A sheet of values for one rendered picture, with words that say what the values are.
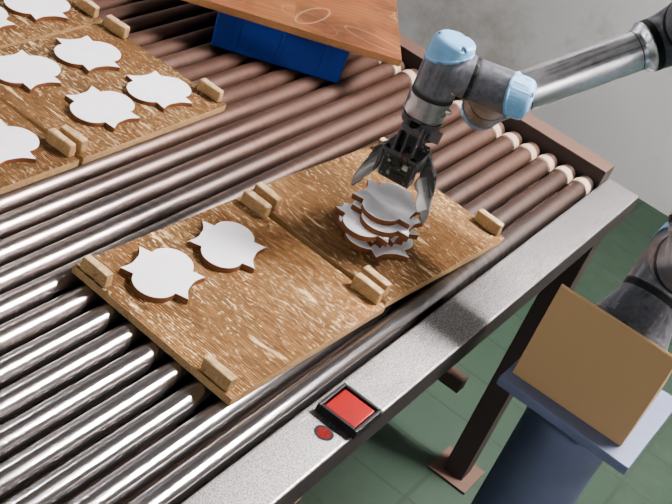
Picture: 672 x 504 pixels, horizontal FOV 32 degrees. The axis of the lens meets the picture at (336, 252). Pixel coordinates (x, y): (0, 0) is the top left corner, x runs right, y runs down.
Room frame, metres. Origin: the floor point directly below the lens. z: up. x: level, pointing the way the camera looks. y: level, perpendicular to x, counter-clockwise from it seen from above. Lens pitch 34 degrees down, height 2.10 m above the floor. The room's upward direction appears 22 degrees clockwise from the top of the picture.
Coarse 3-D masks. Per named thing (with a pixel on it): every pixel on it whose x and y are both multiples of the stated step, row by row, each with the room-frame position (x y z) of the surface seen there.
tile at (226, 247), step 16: (208, 224) 1.67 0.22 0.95; (224, 224) 1.69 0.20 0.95; (240, 224) 1.71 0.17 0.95; (192, 240) 1.61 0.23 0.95; (208, 240) 1.62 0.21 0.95; (224, 240) 1.64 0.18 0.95; (240, 240) 1.66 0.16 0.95; (208, 256) 1.58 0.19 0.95; (224, 256) 1.60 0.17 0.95; (240, 256) 1.62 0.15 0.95; (224, 272) 1.57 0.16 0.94
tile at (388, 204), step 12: (360, 192) 1.84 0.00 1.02; (372, 192) 1.86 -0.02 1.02; (384, 192) 1.88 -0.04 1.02; (396, 192) 1.89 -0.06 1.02; (408, 192) 1.91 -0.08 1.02; (372, 204) 1.82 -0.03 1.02; (384, 204) 1.84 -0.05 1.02; (396, 204) 1.85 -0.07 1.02; (408, 204) 1.87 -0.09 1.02; (372, 216) 1.79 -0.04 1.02; (384, 216) 1.80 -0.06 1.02; (396, 216) 1.81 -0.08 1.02; (408, 216) 1.83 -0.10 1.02; (408, 228) 1.81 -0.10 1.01
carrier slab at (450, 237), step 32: (352, 160) 2.09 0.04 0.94; (288, 192) 1.88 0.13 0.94; (320, 192) 1.93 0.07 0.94; (352, 192) 1.97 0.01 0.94; (416, 192) 2.07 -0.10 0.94; (288, 224) 1.78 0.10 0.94; (320, 224) 1.82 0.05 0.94; (448, 224) 2.00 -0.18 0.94; (352, 256) 1.76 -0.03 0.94; (416, 256) 1.85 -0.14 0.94; (448, 256) 1.89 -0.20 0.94; (416, 288) 1.76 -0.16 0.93
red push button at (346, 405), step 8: (344, 392) 1.41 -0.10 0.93; (336, 400) 1.39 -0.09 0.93; (344, 400) 1.39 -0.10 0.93; (352, 400) 1.40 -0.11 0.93; (360, 400) 1.41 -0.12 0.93; (336, 408) 1.37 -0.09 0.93; (344, 408) 1.38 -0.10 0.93; (352, 408) 1.38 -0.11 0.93; (360, 408) 1.39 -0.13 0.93; (368, 408) 1.40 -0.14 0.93; (344, 416) 1.36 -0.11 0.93; (352, 416) 1.37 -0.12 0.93; (360, 416) 1.37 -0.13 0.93; (368, 416) 1.38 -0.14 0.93; (352, 424) 1.35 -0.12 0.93; (360, 424) 1.36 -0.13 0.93
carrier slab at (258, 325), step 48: (144, 240) 1.57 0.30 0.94; (288, 240) 1.73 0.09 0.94; (96, 288) 1.42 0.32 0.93; (192, 288) 1.50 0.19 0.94; (240, 288) 1.55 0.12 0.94; (288, 288) 1.60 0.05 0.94; (336, 288) 1.65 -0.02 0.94; (192, 336) 1.39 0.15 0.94; (240, 336) 1.43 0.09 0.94; (288, 336) 1.48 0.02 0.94; (336, 336) 1.53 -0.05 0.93; (240, 384) 1.33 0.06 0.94
